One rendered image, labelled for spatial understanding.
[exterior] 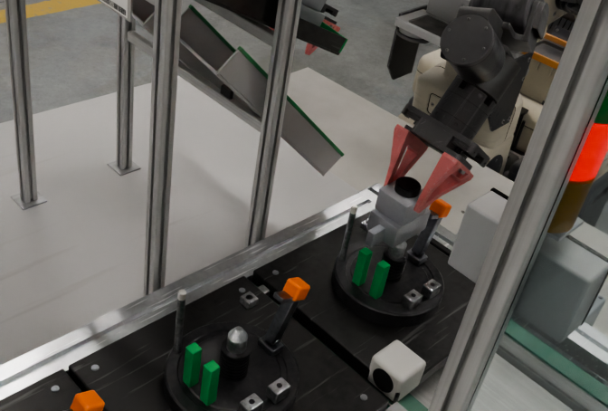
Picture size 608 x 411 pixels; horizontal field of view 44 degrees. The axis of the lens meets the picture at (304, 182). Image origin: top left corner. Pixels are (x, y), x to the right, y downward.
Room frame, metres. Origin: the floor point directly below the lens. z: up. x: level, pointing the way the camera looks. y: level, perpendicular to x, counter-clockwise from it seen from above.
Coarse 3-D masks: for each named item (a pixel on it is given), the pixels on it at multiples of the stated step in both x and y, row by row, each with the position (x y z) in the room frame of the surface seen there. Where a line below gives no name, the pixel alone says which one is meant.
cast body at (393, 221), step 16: (384, 192) 0.72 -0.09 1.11; (400, 192) 0.72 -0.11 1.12; (416, 192) 0.72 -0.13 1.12; (384, 208) 0.72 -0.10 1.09; (400, 208) 0.71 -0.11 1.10; (368, 224) 0.72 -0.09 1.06; (384, 224) 0.71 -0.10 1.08; (400, 224) 0.70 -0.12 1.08; (416, 224) 0.73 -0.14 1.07; (368, 240) 0.70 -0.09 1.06; (384, 240) 0.71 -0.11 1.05; (400, 240) 0.71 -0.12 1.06
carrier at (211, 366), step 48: (240, 288) 0.67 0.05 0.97; (144, 336) 0.57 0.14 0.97; (192, 336) 0.56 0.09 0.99; (240, 336) 0.52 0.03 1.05; (288, 336) 0.61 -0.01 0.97; (96, 384) 0.49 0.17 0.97; (144, 384) 0.50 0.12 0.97; (192, 384) 0.50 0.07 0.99; (240, 384) 0.51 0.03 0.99; (288, 384) 0.51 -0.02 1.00; (336, 384) 0.55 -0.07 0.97
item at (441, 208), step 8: (440, 200) 0.78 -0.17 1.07; (432, 208) 0.78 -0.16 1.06; (440, 208) 0.77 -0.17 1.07; (448, 208) 0.78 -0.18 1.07; (432, 216) 0.76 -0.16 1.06; (440, 216) 0.77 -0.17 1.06; (432, 224) 0.77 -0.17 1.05; (424, 232) 0.77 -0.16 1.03; (432, 232) 0.77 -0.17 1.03; (416, 240) 0.77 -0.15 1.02; (424, 240) 0.76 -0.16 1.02; (416, 248) 0.76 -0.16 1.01; (424, 248) 0.76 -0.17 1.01
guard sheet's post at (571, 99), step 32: (576, 32) 0.48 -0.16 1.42; (576, 64) 0.48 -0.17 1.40; (576, 96) 0.47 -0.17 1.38; (544, 128) 0.48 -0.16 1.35; (576, 128) 0.47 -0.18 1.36; (544, 160) 0.48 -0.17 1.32; (512, 192) 0.48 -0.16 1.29; (544, 192) 0.47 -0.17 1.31; (512, 224) 0.48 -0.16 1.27; (544, 224) 0.47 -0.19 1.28; (512, 256) 0.47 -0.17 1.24; (480, 288) 0.48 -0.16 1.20; (512, 288) 0.47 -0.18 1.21; (480, 320) 0.48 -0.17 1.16; (480, 352) 0.47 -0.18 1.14; (448, 384) 0.48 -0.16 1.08
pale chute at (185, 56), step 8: (136, 0) 1.01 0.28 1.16; (144, 0) 1.02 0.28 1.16; (136, 8) 1.01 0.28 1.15; (144, 8) 1.02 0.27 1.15; (152, 8) 1.03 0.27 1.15; (136, 16) 0.91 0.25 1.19; (144, 16) 1.02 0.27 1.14; (152, 16) 0.89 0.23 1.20; (144, 24) 0.89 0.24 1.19; (152, 24) 0.89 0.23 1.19; (152, 32) 0.90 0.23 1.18; (184, 48) 0.93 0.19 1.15; (184, 56) 0.93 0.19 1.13; (192, 56) 0.93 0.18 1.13; (192, 64) 0.94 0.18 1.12; (200, 64) 0.94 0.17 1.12; (200, 72) 0.94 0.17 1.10; (208, 72) 0.95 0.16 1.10; (208, 80) 0.95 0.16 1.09; (216, 80) 0.96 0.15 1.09
